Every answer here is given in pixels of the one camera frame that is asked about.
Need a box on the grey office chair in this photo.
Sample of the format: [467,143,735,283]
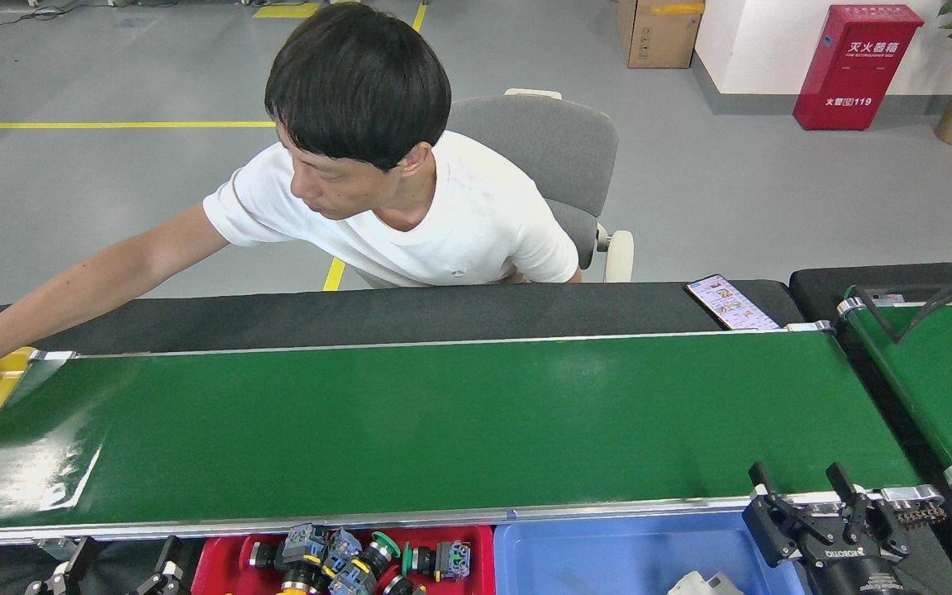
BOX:
[445,88,635,283]

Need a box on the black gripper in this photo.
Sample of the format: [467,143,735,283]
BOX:
[742,461,919,595]

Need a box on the green conveyor belt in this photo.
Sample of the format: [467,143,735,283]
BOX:
[0,321,948,561]
[835,285,952,490]

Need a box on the black cable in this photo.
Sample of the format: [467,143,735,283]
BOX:
[852,264,952,344]

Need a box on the switch with blue contact block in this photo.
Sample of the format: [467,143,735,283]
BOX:
[323,529,363,579]

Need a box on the red fire extinguisher cabinet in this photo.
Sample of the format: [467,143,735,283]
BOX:
[793,4,925,131]

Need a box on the yellow mushroom push button switch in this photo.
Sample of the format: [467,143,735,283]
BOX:
[276,562,321,595]

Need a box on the white circuit breaker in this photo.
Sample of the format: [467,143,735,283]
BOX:
[668,570,747,595]

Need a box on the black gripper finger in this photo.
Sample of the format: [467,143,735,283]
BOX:
[24,537,97,595]
[133,535,188,595]

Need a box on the black conveyor drive chain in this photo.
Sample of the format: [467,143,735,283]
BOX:
[893,500,948,530]

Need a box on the red plastic tray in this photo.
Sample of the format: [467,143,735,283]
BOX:
[191,525,496,595]

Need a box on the smartphone with lit screen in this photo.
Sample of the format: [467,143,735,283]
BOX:
[685,274,783,331]

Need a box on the red mushroom push button switch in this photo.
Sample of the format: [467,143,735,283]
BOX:
[248,522,330,571]

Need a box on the brown cardboard box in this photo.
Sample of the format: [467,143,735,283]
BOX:
[616,0,706,69]

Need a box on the person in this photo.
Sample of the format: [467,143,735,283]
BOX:
[0,2,584,480]

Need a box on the blue plastic tray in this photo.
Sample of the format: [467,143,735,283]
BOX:
[493,510,807,595]

